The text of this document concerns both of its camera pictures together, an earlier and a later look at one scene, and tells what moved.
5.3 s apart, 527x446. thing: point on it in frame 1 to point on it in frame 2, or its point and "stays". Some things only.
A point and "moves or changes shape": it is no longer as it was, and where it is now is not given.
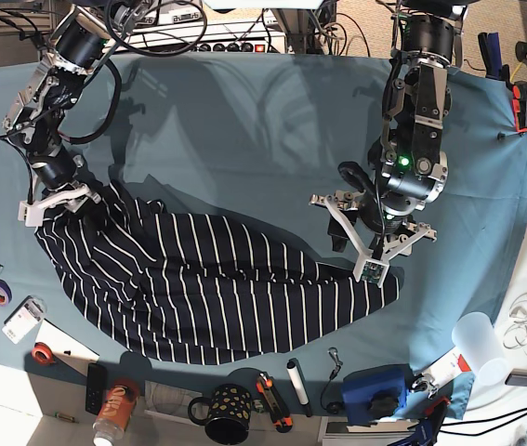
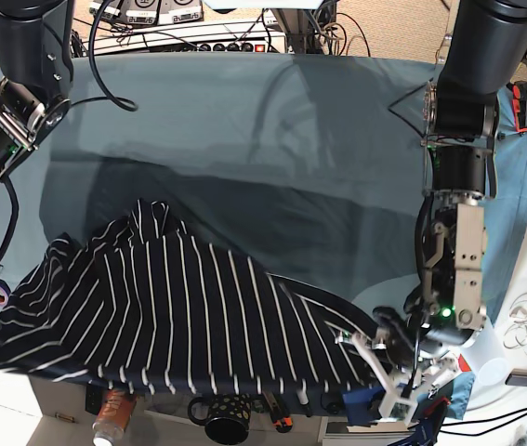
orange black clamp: (521, 104) stays
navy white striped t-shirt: (198, 288) moves or changes shape
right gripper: (378, 236) to (409, 343)
